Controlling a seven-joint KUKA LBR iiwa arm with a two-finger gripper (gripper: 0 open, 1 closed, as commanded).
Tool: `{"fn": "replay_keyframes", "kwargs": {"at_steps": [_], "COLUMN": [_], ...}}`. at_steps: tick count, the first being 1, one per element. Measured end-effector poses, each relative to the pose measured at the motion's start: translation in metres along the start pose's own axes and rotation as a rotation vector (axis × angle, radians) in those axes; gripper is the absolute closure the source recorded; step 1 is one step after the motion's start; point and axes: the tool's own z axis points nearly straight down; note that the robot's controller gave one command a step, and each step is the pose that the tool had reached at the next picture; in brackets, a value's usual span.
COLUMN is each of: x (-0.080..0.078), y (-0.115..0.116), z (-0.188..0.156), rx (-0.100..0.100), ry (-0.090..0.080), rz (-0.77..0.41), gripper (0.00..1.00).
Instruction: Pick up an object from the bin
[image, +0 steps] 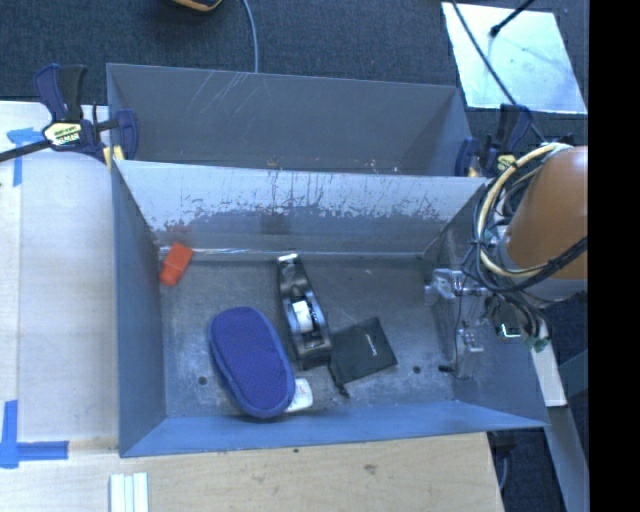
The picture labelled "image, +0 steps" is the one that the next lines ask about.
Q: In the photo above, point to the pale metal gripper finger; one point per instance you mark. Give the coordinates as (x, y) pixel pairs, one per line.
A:
(444, 285)
(471, 350)

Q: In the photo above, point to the black flat pouch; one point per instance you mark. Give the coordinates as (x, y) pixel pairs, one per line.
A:
(364, 350)

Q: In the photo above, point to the black tape dispenser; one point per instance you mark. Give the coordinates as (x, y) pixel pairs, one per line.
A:
(306, 320)

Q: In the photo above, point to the grey metal bin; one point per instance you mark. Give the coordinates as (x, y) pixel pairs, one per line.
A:
(320, 210)

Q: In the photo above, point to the small white packet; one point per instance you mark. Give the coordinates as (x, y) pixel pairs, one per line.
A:
(302, 395)

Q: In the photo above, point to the blue quilted oval pouch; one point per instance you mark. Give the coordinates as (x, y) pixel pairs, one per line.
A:
(251, 362)

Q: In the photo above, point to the orange-red block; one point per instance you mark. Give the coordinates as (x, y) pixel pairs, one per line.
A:
(176, 264)

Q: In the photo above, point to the pale wood board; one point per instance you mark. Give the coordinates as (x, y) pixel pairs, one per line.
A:
(65, 280)

